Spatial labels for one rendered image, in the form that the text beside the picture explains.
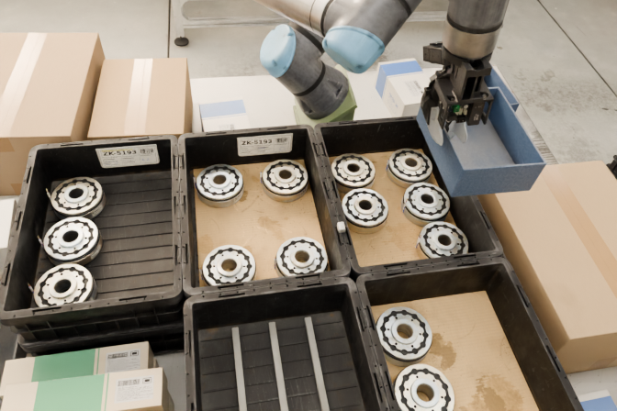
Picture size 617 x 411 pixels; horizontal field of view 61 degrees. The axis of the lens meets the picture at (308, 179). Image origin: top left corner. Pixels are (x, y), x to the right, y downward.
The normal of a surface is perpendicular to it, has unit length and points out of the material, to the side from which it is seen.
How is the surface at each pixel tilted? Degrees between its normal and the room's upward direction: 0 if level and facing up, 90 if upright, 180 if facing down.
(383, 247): 0
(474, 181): 90
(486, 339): 0
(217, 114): 0
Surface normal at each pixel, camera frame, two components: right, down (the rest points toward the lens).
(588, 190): 0.07, -0.65
